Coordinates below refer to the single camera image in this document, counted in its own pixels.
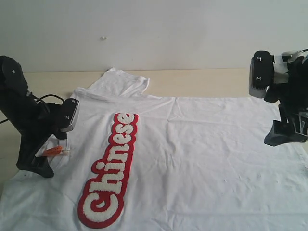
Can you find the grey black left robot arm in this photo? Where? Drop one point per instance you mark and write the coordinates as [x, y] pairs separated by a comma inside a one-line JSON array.
[[11, 73]]

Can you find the white t-shirt red lettering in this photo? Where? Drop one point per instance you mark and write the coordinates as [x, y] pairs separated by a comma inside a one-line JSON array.
[[137, 162]]

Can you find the orange neck tag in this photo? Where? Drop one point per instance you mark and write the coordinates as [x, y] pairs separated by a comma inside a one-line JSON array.
[[58, 150]]

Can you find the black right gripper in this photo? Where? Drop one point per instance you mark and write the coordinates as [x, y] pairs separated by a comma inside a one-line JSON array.
[[286, 82]]

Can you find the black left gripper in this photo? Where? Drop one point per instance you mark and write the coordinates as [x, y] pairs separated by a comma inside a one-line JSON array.
[[34, 118]]

